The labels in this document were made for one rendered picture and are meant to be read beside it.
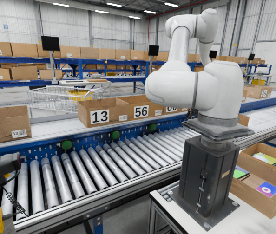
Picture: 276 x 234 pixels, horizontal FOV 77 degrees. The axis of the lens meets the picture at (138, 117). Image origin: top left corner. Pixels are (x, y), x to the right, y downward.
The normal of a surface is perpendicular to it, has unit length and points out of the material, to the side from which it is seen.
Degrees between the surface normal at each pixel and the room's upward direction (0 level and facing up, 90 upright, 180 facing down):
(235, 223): 0
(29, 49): 89
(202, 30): 123
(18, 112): 90
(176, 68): 29
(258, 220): 0
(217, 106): 91
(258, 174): 89
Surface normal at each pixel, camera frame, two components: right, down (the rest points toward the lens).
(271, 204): -0.84, 0.14
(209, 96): -0.32, 0.29
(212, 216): 0.04, -0.95
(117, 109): 0.54, 0.29
